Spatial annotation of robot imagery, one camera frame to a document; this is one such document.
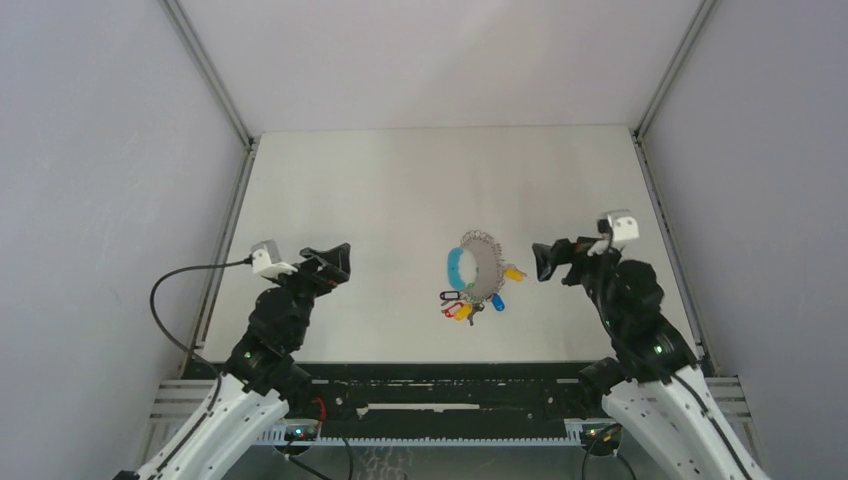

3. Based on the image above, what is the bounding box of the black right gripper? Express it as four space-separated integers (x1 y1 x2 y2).
532 236 623 331

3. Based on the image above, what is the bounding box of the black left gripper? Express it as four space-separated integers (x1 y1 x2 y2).
266 243 349 346

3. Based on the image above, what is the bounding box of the round key organizer with rings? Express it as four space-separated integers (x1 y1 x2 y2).
446 230 506 303

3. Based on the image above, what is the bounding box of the yellow tagged key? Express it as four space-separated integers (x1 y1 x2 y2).
503 265 527 282
453 304 474 322

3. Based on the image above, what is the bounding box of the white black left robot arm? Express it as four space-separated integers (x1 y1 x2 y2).
120 241 581 479

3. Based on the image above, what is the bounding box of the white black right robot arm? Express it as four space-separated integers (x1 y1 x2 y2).
551 237 768 479

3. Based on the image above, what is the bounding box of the dark blue key tag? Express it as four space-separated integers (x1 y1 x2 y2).
490 294 506 312

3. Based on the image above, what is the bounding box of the red tagged key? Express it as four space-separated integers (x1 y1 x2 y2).
441 301 465 318

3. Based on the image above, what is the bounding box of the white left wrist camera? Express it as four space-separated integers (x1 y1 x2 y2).
250 240 298 279

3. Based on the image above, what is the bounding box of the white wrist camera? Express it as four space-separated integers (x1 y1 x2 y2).
250 240 298 279
587 209 640 256

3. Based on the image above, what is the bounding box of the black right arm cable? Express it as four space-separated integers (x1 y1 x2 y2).
580 218 757 480

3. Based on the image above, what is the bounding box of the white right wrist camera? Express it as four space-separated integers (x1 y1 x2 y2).
587 209 640 256

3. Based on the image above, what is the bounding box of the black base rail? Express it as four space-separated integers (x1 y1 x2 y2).
285 361 609 436

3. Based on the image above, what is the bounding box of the white slotted cable duct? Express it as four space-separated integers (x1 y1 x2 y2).
255 424 584 447

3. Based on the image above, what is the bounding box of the left aluminium frame post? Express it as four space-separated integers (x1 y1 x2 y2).
158 0 256 150

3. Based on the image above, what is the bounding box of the aluminium frame post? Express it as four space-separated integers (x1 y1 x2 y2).
158 0 256 150
632 0 722 144

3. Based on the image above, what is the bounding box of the right aluminium frame post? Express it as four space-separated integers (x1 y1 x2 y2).
632 0 722 144

